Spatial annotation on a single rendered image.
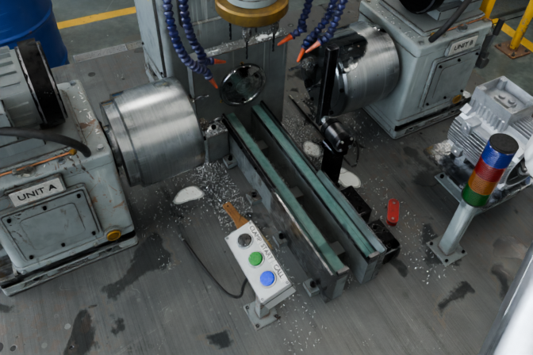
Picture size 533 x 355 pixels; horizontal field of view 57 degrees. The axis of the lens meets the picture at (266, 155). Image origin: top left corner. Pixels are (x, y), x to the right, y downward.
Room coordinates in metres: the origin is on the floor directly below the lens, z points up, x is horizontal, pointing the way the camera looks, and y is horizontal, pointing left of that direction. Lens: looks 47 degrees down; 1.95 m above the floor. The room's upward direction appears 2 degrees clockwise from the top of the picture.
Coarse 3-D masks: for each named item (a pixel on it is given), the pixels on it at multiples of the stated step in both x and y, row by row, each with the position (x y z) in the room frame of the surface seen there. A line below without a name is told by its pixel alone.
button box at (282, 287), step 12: (240, 228) 0.60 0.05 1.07; (252, 228) 0.60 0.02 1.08; (228, 240) 0.58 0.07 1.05; (252, 240) 0.57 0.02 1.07; (264, 240) 0.57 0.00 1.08; (240, 252) 0.55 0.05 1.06; (252, 252) 0.54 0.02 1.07; (264, 252) 0.54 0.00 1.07; (240, 264) 0.52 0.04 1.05; (264, 264) 0.52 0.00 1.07; (276, 264) 0.51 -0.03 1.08; (252, 276) 0.50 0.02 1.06; (276, 276) 0.49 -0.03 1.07; (264, 288) 0.47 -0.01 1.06; (276, 288) 0.46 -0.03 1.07; (288, 288) 0.47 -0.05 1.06; (264, 300) 0.44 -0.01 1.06; (276, 300) 0.46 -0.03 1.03
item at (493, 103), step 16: (496, 80) 1.05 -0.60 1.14; (480, 96) 1.00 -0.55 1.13; (496, 96) 1.00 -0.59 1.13; (512, 96) 1.02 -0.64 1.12; (528, 96) 0.99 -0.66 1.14; (480, 112) 0.98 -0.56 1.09; (496, 112) 0.95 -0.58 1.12; (512, 112) 0.92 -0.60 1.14; (528, 112) 0.95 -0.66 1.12; (496, 128) 0.93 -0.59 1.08
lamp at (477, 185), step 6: (474, 174) 0.74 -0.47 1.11; (468, 180) 0.75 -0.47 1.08; (474, 180) 0.73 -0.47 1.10; (480, 180) 0.72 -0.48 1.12; (474, 186) 0.73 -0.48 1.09; (480, 186) 0.72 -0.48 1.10; (486, 186) 0.71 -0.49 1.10; (492, 186) 0.71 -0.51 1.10; (480, 192) 0.72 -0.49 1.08; (486, 192) 0.71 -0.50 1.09; (492, 192) 0.72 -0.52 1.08
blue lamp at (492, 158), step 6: (486, 144) 0.75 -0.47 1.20; (486, 150) 0.74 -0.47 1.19; (492, 150) 0.73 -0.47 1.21; (486, 156) 0.73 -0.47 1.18; (492, 156) 0.72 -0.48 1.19; (498, 156) 0.72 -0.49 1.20; (504, 156) 0.71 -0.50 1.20; (510, 156) 0.71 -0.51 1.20; (486, 162) 0.73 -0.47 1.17; (492, 162) 0.72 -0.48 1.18; (498, 162) 0.71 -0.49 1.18; (504, 162) 0.71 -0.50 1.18; (510, 162) 0.73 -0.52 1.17; (498, 168) 0.71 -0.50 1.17
